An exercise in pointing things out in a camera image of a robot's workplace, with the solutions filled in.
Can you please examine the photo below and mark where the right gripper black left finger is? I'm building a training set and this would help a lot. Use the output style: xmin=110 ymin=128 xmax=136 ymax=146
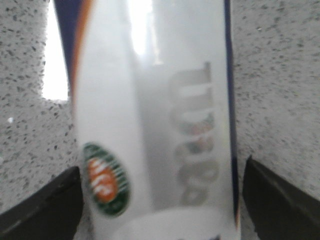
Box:
xmin=0 ymin=166 xmax=83 ymax=240

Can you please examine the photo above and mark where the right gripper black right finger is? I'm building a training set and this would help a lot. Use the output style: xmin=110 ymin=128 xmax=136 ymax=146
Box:
xmin=242 ymin=157 xmax=320 ymax=240

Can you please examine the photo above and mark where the white blue tennis ball can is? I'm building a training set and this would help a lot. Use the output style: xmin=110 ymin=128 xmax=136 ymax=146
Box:
xmin=54 ymin=0 xmax=241 ymax=240

